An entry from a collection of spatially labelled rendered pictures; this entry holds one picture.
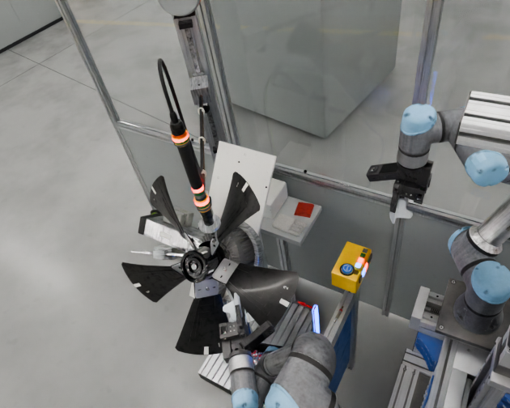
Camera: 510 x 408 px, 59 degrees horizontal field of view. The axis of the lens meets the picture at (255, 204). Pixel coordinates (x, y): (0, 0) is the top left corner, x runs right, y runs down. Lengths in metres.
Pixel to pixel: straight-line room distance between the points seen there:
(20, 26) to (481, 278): 6.35
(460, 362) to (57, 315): 2.50
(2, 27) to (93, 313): 4.53
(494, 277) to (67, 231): 3.05
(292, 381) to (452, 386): 0.74
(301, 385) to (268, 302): 0.51
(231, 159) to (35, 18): 5.49
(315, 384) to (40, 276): 2.78
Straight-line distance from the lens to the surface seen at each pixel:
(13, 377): 3.27
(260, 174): 1.74
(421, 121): 1.10
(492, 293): 1.52
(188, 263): 1.62
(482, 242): 1.58
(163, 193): 1.66
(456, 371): 1.72
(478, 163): 1.06
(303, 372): 1.10
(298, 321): 2.73
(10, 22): 6.90
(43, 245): 3.80
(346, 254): 1.75
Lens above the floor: 2.50
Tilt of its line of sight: 47 degrees down
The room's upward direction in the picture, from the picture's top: 12 degrees counter-clockwise
